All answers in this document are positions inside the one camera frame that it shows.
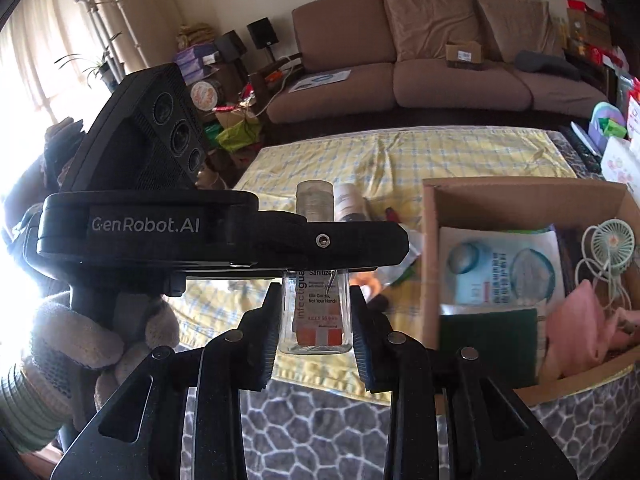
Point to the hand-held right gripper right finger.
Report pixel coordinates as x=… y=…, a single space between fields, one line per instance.
x=367 y=345

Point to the person's left hand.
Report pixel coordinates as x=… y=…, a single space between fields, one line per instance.
x=65 y=340

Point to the yellow plaid tablecloth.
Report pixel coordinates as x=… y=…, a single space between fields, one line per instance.
x=425 y=155

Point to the potted plant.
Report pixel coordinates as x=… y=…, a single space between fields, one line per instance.
x=102 y=67

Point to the red wrapped item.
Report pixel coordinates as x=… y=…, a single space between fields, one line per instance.
x=225 y=108

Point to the stack of red boxes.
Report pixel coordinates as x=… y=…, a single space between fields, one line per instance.
x=595 y=25

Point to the grey hexagon pattern table cover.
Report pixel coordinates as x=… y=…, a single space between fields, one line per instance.
x=310 y=435

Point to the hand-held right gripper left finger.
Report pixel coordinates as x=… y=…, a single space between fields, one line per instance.
x=265 y=340

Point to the clear zip bag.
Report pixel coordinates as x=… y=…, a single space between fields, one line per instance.
x=395 y=272

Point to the pile of clothes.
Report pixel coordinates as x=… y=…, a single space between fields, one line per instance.
x=62 y=145

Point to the pink cloth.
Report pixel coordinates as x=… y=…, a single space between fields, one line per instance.
x=575 y=330

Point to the white spray bottle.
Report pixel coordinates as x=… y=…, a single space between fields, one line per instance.
x=347 y=200

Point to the purple teal container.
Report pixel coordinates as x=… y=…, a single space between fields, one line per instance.
x=607 y=120

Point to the brown sofa back cushion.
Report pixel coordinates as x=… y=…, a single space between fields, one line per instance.
x=515 y=20
x=430 y=20

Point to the brown sofa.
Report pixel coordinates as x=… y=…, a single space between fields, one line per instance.
x=450 y=90

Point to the white blue packet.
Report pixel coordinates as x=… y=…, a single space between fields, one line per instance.
x=500 y=270

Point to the beige curtain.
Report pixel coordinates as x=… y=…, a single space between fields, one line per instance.
x=50 y=20

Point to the grey pillow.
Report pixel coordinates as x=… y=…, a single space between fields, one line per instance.
x=545 y=62

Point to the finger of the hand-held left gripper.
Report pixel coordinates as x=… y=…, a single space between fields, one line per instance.
x=350 y=247

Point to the yellow bag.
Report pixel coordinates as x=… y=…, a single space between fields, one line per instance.
x=195 y=32

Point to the white mini fan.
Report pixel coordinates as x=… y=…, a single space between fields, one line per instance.
x=582 y=260

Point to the green bag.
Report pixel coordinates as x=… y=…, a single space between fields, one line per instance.
x=240 y=135

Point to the small cardboard box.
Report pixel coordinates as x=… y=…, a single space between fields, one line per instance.
x=462 y=55

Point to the white blue printed paper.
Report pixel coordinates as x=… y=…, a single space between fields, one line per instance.
x=320 y=80

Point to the white pink printed box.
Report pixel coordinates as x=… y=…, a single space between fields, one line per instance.
x=622 y=162

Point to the round printed tin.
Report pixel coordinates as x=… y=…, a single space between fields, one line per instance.
x=205 y=95

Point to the mint handheld fan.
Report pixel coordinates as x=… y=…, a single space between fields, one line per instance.
x=612 y=245

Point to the black speaker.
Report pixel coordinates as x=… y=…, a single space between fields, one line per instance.
x=231 y=45
x=262 y=32

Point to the clear hand sanitizer bottle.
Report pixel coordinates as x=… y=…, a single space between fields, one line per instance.
x=315 y=310

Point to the purple boxes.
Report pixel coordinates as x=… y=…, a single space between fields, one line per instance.
x=195 y=60

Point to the large cardboard box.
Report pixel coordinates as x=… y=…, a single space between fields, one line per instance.
x=480 y=200

